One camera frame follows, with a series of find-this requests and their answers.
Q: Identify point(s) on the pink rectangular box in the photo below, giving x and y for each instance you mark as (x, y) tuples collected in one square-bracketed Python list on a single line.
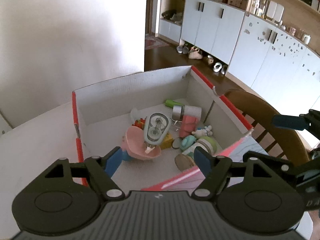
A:
[(188, 126)]

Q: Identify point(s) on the low grey shoe cabinet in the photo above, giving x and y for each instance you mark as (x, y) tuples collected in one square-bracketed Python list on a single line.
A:
[(170, 28)]

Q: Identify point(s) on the grey cabinet with stickers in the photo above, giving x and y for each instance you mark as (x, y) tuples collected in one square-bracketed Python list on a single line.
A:
[(275, 62)]

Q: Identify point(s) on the pink and blue toy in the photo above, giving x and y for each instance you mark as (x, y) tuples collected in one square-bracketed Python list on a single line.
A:
[(126, 155)]

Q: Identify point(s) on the grey slippers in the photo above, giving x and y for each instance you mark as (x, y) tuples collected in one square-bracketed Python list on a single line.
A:
[(182, 48)]

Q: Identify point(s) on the red cardboard box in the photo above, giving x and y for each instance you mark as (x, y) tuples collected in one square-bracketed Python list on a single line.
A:
[(112, 95)]

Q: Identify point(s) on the small teal toy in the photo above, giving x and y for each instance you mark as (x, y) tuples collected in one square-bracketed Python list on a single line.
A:
[(188, 141)]

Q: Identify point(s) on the green marker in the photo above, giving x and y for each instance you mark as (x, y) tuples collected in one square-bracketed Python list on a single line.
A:
[(173, 103)]

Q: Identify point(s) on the yellow box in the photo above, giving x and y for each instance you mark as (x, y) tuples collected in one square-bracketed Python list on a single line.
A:
[(167, 142)]

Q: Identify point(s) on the clear jar with green lid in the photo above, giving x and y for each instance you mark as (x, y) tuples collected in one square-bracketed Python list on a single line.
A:
[(208, 143)]

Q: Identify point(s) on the wooden shelf unit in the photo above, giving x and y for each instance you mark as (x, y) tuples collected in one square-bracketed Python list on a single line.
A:
[(295, 7)]

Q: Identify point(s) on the white mug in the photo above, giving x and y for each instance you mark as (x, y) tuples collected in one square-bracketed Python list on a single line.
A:
[(307, 39)]

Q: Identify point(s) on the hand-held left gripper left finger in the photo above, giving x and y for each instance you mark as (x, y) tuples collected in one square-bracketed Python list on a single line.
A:
[(113, 161)]

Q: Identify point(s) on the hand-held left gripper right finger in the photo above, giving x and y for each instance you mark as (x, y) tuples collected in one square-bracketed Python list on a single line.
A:
[(202, 161)]

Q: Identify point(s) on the patterned door rug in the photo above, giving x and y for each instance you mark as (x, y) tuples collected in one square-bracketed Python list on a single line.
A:
[(153, 42)]

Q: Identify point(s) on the wooden chair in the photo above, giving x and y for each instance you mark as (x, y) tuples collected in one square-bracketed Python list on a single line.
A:
[(250, 100)]

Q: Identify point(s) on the small red toy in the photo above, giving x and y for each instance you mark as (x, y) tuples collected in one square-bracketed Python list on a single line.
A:
[(140, 124)]

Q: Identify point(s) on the white tube with silver cap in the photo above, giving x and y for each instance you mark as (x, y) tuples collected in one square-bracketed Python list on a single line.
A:
[(187, 111)]

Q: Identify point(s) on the pink heart-shaped bowl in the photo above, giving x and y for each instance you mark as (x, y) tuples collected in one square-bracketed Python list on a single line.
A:
[(136, 147)]

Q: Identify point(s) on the pink mug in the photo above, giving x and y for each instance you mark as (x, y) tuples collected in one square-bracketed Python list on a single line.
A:
[(292, 30)]

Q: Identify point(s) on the brown door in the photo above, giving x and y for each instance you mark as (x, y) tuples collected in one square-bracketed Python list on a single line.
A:
[(148, 10)]

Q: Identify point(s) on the small white figure toy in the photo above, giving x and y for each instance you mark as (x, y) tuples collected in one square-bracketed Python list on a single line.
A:
[(203, 131)]

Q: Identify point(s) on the small clear white bottle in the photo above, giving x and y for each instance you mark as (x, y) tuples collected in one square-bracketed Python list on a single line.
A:
[(135, 115)]

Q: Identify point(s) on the grey correction tape dispenser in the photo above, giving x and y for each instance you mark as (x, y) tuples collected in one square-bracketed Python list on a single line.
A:
[(156, 130)]

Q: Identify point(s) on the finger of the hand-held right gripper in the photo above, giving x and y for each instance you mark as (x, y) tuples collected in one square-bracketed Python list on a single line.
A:
[(287, 122), (275, 163)]

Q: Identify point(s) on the clear glass cup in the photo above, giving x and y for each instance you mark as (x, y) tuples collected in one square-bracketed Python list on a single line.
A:
[(300, 32)]

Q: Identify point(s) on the white rounded container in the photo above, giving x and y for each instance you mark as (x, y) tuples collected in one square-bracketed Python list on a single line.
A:
[(279, 12), (272, 10)]

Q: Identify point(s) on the white and black shoe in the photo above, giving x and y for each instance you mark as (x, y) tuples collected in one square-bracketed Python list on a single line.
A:
[(217, 67)]

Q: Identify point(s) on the group of clear bottles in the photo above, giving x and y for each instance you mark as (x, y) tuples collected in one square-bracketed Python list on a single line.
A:
[(258, 6)]

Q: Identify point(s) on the white side cabinet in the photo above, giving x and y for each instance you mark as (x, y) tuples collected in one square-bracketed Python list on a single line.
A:
[(5, 122)]

